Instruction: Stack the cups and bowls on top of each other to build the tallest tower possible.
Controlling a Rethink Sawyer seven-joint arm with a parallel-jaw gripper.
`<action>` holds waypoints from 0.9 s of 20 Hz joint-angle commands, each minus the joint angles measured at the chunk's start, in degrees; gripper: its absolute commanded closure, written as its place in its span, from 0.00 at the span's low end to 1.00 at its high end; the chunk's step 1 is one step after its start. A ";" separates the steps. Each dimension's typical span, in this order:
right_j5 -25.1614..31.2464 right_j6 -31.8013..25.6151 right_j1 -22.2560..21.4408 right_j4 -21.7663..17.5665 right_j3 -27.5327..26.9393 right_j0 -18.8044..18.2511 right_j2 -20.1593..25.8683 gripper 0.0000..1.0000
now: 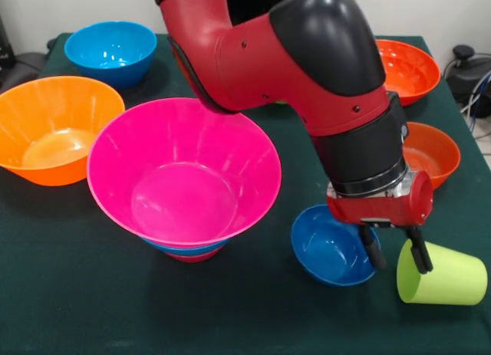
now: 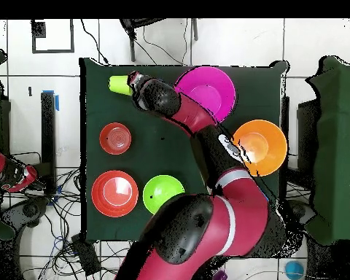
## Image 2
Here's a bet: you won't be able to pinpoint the large orange plastic bowl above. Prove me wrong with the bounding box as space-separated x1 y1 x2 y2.
232 119 289 178

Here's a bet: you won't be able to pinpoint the tangle of floor cables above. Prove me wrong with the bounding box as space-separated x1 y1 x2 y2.
18 151 135 280

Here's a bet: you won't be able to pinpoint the lime green plastic cup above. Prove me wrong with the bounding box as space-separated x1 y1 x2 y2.
108 74 134 97

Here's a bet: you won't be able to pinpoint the black square floor frame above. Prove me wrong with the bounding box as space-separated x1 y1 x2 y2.
31 19 76 54

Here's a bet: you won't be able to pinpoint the lime green plastic bowl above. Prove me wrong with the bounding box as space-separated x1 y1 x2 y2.
142 174 186 216

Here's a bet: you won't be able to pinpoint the black round floor stand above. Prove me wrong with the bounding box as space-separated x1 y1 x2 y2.
0 197 51 234

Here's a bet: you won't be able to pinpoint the large pink plastic bowl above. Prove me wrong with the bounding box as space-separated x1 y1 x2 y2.
174 66 237 125

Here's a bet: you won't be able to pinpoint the black camera tripod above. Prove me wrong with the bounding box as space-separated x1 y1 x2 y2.
119 18 199 63

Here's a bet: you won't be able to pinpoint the dark grey floor equipment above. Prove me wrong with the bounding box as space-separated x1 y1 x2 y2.
288 199 316 226

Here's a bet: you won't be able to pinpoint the light blue round floor object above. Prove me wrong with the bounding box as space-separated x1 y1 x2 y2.
284 260 306 280

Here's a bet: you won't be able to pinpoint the small red-orange plastic bowl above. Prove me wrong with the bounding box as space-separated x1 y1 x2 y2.
98 122 133 156

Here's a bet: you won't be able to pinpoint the black floor cable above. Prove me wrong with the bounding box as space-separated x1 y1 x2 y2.
80 19 110 65

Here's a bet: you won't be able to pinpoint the long black bar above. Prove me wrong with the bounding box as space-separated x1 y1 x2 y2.
40 91 57 195

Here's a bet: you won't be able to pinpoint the wide red-orange plastic bowl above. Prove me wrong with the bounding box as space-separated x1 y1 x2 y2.
90 169 140 219

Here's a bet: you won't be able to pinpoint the black power brick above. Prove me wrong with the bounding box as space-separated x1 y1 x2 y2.
70 234 102 276

